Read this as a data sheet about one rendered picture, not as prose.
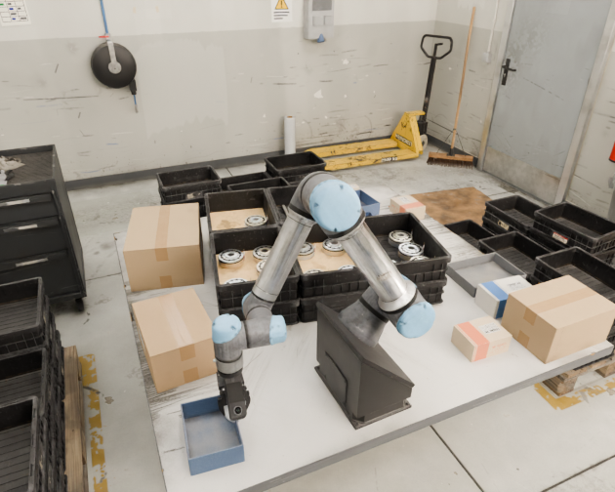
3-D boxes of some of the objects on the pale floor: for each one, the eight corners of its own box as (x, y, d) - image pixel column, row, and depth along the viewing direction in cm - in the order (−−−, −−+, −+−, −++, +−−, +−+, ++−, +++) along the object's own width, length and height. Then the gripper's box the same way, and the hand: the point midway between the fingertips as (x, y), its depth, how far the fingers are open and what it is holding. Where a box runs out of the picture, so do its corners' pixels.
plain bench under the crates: (562, 467, 215) (615, 346, 179) (200, 643, 159) (171, 518, 123) (376, 277, 341) (384, 184, 305) (137, 339, 285) (112, 232, 249)
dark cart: (91, 313, 305) (54, 178, 259) (10, 332, 289) (-45, 192, 243) (86, 265, 352) (55, 143, 306) (16, 279, 336) (-29, 153, 290)
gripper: (242, 349, 140) (246, 401, 151) (210, 356, 137) (216, 409, 148) (249, 370, 133) (253, 424, 144) (215, 378, 130) (221, 431, 141)
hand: (235, 421), depth 143 cm, fingers closed
